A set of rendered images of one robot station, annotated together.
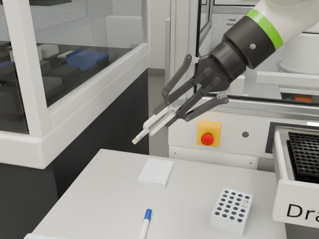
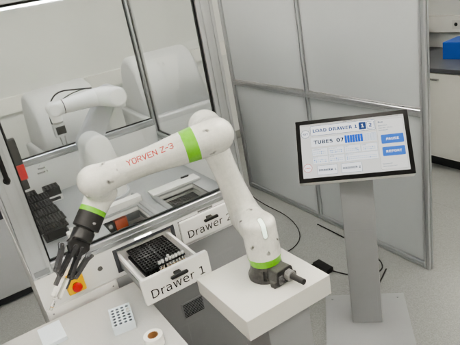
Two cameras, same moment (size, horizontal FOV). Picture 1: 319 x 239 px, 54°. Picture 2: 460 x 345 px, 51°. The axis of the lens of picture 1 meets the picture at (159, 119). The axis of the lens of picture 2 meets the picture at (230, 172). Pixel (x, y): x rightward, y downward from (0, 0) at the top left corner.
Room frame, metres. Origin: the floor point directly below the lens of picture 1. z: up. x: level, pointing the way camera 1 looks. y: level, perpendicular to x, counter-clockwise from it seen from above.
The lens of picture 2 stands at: (-0.84, 0.47, 1.92)
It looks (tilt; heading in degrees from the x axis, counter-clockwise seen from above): 22 degrees down; 318
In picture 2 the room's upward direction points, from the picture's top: 11 degrees counter-clockwise
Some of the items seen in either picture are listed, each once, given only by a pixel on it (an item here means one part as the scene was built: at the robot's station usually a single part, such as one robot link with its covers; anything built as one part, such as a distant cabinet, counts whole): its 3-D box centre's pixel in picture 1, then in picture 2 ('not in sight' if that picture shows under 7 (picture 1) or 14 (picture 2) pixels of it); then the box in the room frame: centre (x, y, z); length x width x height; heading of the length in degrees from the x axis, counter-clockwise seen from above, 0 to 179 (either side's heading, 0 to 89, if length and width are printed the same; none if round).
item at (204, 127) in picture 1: (208, 133); (74, 283); (0.89, -0.16, 0.88); 0.07 x 0.05 x 0.07; 76
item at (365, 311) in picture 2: not in sight; (361, 248); (0.32, -1.39, 0.51); 0.50 x 0.45 x 1.02; 124
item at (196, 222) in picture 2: not in sight; (208, 221); (0.75, -0.79, 0.87); 0.29 x 0.02 x 0.11; 76
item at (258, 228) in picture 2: not in sight; (259, 237); (0.29, -0.65, 0.99); 0.16 x 0.13 x 0.19; 151
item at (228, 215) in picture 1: (232, 209); (122, 318); (0.64, -0.19, 0.78); 0.12 x 0.08 x 0.04; 155
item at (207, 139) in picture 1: (207, 138); (77, 286); (0.86, -0.15, 0.88); 0.04 x 0.03 x 0.04; 76
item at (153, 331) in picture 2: not in sight; (154, 339); (0.44, -0.19, 0.78); 0.07 x 0.07 x 0.04
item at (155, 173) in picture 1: (156, 172); (52, 334); (0.83, 0.01, 0.77); 0.13 x 0.09 x 0.02; 166
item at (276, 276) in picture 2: not in sight; (276, 271); (0.22, -0.64, 0.87); 0.26 x 0.15 x 0.06; 171
